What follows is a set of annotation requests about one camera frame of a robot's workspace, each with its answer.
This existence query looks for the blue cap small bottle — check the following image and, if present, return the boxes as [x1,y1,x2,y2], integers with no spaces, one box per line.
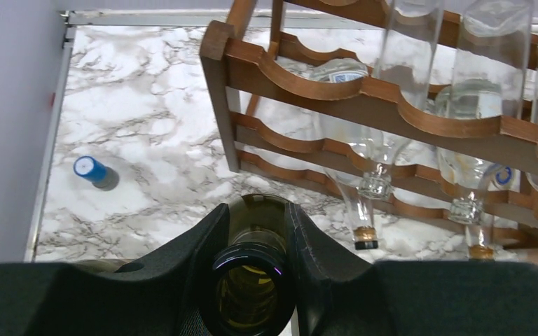
[73,155,120,191]

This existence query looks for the brown wooden wine rack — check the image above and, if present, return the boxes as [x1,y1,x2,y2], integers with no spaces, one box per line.
[200,1,538,259]

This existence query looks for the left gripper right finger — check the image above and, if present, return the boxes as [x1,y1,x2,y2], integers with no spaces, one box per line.
[285,203,538,335]

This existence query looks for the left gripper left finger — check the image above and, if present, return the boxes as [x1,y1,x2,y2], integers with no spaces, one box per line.
[0,204,229,335]

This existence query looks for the clear bottle lower left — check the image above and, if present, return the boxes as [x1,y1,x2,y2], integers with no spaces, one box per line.
[308,58,411,251]

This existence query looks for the green wine bottle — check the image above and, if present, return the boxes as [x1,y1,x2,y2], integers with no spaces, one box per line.
[199,193,295,335]

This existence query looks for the clear bottle upper right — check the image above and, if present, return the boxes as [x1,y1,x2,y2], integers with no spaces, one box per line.
[445,1,534,119]

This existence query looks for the clear bottle upper middle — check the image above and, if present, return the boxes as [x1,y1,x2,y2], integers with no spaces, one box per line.
[372,0,445,110]

